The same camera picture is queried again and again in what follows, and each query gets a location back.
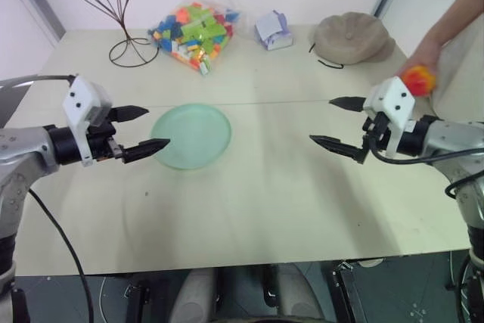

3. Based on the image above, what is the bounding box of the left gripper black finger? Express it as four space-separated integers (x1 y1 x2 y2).
110 104 150 124
122 138 172 166

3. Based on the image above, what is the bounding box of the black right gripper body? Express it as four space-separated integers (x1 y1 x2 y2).
361 111 391 157

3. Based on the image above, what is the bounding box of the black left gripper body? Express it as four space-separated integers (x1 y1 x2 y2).
87 108 126 162

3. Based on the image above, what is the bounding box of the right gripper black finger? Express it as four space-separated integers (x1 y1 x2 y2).
328 96 366 113
309 134 370 165

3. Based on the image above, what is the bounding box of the orange red ball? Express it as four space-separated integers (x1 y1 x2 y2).
401 65 437 98

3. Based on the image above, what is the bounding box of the pale green round plate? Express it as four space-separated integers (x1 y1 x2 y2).
149 102 233 170

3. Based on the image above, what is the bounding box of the person's bare hand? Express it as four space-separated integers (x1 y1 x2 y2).
394 40 444 79

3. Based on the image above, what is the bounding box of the beige fabric cap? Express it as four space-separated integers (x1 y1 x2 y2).
310 10 396 66

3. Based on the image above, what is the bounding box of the clear bag of colourful blocks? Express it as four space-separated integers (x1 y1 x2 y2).
146 0 251 79

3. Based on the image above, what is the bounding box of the white purple paper pack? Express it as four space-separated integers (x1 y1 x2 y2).
253 8 296 51

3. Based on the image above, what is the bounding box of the grey rounded robot leg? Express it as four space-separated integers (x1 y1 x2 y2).
176 269 217 323
275 262 323 323

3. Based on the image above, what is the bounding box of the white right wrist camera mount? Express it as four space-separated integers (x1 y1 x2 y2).
368 76 416 158

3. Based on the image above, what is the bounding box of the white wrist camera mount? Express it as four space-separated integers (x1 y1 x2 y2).
368 76 416 158
61 75 113 167

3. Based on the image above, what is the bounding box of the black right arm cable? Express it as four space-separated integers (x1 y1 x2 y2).
368 136 484 198

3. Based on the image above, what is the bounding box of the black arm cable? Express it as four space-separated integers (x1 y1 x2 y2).
27 188 95 323
368 136 484 198

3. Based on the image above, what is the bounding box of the thin black cord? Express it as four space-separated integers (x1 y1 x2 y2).
307 42 346 70

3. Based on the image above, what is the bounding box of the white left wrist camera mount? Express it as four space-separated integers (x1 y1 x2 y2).
61 75 113 167

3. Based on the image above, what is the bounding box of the dark wire hat stand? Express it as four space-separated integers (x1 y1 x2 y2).
63 0 160 68

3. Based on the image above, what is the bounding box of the grey left wrist cable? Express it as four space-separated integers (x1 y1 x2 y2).
0 74 76 92

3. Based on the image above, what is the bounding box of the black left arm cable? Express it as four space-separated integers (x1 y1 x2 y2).
27 188 95 323

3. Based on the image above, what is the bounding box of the black metal frame bracket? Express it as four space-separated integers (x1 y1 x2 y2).
330 257 385 323
123 280 162 323

